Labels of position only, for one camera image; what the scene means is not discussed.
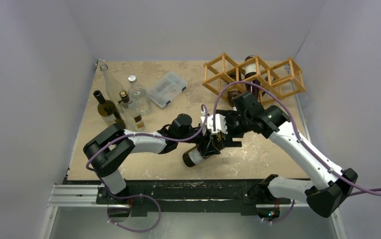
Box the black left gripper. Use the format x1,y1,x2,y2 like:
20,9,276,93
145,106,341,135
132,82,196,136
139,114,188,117
177,125,220,155

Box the clear squat glass bottle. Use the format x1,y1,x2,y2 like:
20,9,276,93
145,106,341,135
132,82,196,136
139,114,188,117
128,75,151,115

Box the green bottle cream label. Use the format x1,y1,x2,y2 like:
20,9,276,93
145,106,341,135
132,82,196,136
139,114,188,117
93,90,126,128

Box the clear tall glass bottle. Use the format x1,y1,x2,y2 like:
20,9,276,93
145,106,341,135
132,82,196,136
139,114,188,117
99,63,125,106

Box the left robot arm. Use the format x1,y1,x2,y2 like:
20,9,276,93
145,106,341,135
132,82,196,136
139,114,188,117
83,114,227,204

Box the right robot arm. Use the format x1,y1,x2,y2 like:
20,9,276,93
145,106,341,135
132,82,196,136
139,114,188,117
226,92,358,218

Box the brown bottle gold neck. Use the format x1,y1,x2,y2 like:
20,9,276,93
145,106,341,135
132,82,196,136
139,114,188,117
244,63,261,98

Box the wooden wine rack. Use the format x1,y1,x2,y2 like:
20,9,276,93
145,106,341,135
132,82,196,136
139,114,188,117
202,52,306,105

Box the clear plastic organizer box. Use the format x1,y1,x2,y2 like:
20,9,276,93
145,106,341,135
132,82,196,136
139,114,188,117
148,71,189,109

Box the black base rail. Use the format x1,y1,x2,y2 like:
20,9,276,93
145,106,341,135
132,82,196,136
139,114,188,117
85,179,291,219

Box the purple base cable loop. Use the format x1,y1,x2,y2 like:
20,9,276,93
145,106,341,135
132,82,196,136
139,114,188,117
107,194,162,233

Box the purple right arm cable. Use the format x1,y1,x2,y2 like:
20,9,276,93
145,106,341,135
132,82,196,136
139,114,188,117
212,81,381,198

